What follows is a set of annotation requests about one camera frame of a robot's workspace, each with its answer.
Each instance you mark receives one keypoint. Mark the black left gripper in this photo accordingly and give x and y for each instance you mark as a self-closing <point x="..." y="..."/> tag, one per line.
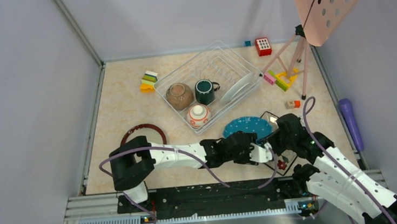
<point x="249" y="157"/>

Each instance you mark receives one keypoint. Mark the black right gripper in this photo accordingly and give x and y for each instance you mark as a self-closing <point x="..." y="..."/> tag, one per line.
<point x="272" y="139"/>

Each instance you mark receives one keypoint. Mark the square floral plate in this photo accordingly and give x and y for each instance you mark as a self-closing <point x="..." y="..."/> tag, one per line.
<point x="287" y="159"/>

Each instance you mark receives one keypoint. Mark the blue polka dot plate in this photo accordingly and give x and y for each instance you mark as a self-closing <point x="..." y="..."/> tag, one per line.
<point x="261" y="127"/>

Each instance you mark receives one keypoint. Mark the orange patterned bowl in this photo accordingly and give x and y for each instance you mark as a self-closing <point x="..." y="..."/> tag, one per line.
<point x="198" y="115"/>

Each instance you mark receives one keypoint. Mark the white printed plate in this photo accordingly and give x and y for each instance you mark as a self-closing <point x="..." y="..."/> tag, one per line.
<point x="237" y="88"/>

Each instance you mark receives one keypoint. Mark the dark green mug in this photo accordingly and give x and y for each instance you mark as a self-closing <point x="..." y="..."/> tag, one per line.
<point x="205" y="91"/>

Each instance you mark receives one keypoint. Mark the brown speckled bowl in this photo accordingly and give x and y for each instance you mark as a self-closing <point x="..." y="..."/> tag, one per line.
<point x="179" y="96"/>

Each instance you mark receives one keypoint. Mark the red rimmed round plate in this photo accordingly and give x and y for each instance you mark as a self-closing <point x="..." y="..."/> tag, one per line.
<point x="142" y="135"/>

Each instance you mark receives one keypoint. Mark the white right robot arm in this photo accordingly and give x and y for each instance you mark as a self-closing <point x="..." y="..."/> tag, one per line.
<point x="330" y="175"/>

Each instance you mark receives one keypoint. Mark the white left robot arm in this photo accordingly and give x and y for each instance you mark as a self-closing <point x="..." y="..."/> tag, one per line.
<point x="133" y="162"/>

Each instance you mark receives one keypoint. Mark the small orange white block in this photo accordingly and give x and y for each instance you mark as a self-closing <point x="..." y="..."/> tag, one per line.
<point x="292" y="104"/>

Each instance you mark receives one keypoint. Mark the pink toy brick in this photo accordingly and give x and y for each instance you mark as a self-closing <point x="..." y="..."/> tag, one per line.
<point x="269" y="78"/>

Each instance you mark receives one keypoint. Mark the yellow triangle toy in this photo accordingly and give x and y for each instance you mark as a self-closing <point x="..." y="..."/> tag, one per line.
<point x="290" y="80"/>

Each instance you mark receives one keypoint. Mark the red toy block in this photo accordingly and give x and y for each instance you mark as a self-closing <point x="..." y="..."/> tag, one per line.
<point x="263" y="47"/>

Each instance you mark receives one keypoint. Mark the striped toy block stack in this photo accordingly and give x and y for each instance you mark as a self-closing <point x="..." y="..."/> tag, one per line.
<point x="148" y="81"/>

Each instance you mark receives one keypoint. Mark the pink perforated music stand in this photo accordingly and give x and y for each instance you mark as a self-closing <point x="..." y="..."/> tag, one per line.
<point x="319" y="18"/>

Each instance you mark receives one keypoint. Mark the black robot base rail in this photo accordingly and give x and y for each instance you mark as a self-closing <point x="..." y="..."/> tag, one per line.
<point x="216" y="199"/>

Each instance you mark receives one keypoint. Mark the purple handle tool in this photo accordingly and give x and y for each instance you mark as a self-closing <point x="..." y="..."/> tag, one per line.
<point x="346" y="110"/>

